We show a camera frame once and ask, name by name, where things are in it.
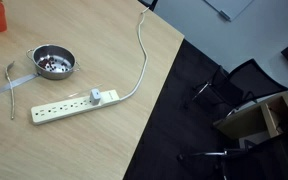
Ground silver metal pot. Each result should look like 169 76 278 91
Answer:
25 44 82 81

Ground red and dark beads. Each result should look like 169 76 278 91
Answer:
37 56 64 73

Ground white plug adapter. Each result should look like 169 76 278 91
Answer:
89 88 102 107

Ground cream power strip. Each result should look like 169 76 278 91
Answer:
29 89 122 127

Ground grey whiteboard eraser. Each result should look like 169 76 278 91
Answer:
219 9 233 22

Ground white power cord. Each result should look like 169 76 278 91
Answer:
118 7 151 102

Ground wall whiteboard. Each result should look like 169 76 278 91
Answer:
203 0 255 23

